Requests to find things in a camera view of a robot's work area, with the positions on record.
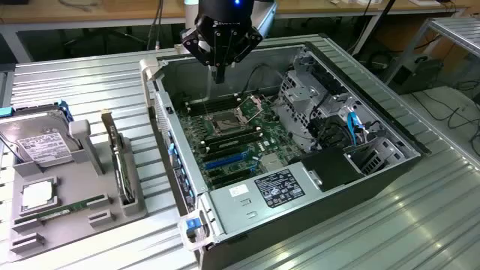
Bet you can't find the silver CPU chip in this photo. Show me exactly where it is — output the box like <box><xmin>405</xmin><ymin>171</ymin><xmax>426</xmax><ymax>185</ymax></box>
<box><xmin>20</xmin><ymin>182</ymin><xmax>57</xmax><ymax>211</ymax></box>

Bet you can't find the silver hard disk drive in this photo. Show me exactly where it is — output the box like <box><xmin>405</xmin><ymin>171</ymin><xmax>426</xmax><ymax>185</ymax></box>
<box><xmin>0</xmin><ymin>110</ymin><xmax>82</xmax><ymax>167</ymax></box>

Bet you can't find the black box on floor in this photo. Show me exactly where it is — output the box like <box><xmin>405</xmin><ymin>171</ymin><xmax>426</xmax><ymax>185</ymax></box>
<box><xmin>388</xmin><ymin>55</ymin><xmax>444</xmax><ymax>96</ymax></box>

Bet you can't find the hanging grey cable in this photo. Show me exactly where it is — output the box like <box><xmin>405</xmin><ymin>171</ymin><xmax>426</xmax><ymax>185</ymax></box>
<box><xmin>148</xmin><ymin>0</ymin><xmax>166</xmax><ymax>52</ymax></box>

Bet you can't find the blue disk caddy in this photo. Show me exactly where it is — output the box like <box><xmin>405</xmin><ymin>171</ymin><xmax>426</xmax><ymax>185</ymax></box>
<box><xmin>0</xmin><ymin>98</ymin><xmax>74</xmax><ymax>125</ymax></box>

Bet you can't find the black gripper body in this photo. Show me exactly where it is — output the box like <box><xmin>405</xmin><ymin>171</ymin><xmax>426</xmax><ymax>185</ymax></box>
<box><xmin>194</xmin><ymin>0</ymin><xmax>254</xmax><ymax>67</ymax></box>

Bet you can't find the grey power supply unit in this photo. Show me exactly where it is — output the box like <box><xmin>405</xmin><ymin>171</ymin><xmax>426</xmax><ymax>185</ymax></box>
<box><xmin>206</xmin><ymin>161</ymin><xmax>324</xmax><ymax>236</ymax></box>

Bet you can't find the blue expansion slot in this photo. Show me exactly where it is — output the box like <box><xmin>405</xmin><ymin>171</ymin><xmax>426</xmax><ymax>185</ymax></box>
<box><xmin>202</xmin><ymin>155</ymin><xmax>249</xmax><ymax>171</ymax></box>

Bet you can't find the metal disk bay cage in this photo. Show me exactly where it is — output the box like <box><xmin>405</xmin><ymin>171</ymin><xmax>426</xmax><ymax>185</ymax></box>
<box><xmin>276</xmin><ymin>47</ymin><xmax>356</xmax><ymax>153</ymax></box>

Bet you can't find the blue flat wire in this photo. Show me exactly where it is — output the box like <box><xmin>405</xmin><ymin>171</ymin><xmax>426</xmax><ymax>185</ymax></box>
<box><xmin>345</xmin><ymin>111</ymin><xmax>368</xmax><ymax>147</ymax></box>

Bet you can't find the black cable on white table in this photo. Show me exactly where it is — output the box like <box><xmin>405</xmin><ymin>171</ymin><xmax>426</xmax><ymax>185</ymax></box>
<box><xmin>410</xmin><ymin>91</ymin><xmax>480</xmax><ymax>134</ymax></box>

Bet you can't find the green RAM stick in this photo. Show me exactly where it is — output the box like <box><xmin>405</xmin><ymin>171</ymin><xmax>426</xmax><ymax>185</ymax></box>
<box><xmin>13</xmin><ymin>195</ymin><xmax>106</xmax><ymax>223</ymax></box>

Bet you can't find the CPU socket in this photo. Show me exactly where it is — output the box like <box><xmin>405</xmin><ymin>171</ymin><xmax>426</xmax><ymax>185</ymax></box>
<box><xmin>209</xmin><ymin>112</ymin><xmax>241</xmax><ymax>133</ymax></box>

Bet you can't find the labelled black RAM stick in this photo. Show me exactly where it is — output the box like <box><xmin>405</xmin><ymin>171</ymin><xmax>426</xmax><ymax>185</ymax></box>
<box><xmin>206</xmin><ymin>137</ymin><xmax>242</xmax><ymax>150</ymax></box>

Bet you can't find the wooden desk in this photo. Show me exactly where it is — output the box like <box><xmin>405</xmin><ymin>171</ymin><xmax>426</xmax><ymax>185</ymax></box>
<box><xmin>0</xmin><ymin>0</ymin><xmax>472</xmax><ymax>25</ymax></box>

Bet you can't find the green motherboard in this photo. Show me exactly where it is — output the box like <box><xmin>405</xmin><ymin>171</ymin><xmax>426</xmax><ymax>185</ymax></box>
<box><xmin>176</xmin><ymin>89</ymin><xmax>305</xmax><ymax>190</ymax></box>

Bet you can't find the blue grey metal frame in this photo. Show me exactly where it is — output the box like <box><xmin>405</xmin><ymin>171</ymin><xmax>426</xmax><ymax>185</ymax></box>
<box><xmin>0</xmin><ymin>62</ymin><xmax>16</xmax><ymax>109</ymax></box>

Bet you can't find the graphics card with metal bracket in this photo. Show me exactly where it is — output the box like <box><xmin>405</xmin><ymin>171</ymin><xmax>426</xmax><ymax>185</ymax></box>
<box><xmin>100</xmin><ymin>109</ymin><xmax>136</xmax><ymax>204</ymax></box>

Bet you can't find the black plastic fan shroud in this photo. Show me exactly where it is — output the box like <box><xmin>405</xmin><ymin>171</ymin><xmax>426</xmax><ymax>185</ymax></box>
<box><xmin>298</xmin><ymin>147</ymin><xmax>365</xmax><ymax>192</ymax></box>

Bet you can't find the silver chipset heatsink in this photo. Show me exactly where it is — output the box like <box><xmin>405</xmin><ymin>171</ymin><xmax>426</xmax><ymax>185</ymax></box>
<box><xmin>260</xmin><ymin>154</ymin><xmax>289</xmax><ymax>173</ymax></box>

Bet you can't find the metal socket cover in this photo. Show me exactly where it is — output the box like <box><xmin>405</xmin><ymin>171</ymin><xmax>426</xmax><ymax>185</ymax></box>
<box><xmin>234</xmin><ymin>94</ymin><xmax>272</xmax><ymax>125</ymax></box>

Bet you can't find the metal slat table frame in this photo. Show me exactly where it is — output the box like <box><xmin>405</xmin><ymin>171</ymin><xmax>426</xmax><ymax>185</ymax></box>
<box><xmin>381</xmin><ymin>17</ymin><xmax>480</xmax><ymax>86</ymax></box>

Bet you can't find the grey plastic parts rack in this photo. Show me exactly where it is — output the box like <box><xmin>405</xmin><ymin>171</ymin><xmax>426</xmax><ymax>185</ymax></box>
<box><xmin>6</xmin><ymin>119</ymin><xmax>150</xmax><ymax>255</ymax></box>

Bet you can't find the black cable inside case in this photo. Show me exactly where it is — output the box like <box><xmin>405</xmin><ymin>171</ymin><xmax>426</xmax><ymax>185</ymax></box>
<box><xmin>238</xmin><ymin>64</ymin><xmax>282</xmax><ymax>94</ymax></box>

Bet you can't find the open black PC case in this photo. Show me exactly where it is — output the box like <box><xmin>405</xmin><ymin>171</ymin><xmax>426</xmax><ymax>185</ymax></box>
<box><xmin>138</xmin><ymin>41</ymin><xmax>432</xmax><ymax>270</ymax></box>

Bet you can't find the blue case latch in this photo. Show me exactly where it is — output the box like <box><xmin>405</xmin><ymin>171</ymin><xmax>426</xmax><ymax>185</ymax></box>
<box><xmin>184</xmin><ymin>218</ymin><xmax>204</xmax><ymax>232</ymax></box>

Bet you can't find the black wire bundle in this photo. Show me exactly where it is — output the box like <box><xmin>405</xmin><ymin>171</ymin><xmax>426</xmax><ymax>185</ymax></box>
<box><xmin>308</xmin><ymin>114</ymin><xmax>356</xmax><ymax>150</ymax></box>

